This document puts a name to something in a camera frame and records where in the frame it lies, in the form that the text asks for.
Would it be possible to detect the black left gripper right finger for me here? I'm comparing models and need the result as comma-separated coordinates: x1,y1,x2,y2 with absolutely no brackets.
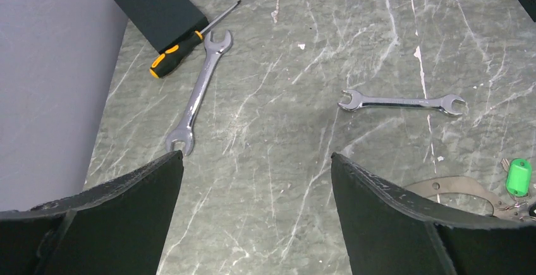
331,153,535,274

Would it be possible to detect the large metal keyring with chain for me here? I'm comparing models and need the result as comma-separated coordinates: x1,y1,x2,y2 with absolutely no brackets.
405,176,535,222

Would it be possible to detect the orange black screwdriver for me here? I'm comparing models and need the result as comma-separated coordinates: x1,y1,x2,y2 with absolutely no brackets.
149,0,241,78

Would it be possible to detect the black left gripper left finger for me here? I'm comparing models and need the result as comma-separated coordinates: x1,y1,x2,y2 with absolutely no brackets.
1,151,184,274

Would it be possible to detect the small silver wrench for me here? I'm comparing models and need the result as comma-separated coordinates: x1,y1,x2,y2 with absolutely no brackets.
338,89,466,116

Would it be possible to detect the large silver wrench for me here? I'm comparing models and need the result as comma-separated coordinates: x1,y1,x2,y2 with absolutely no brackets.
165,30,233,156

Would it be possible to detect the black flat box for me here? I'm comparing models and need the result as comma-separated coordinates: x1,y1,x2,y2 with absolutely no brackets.
114,0,209,53

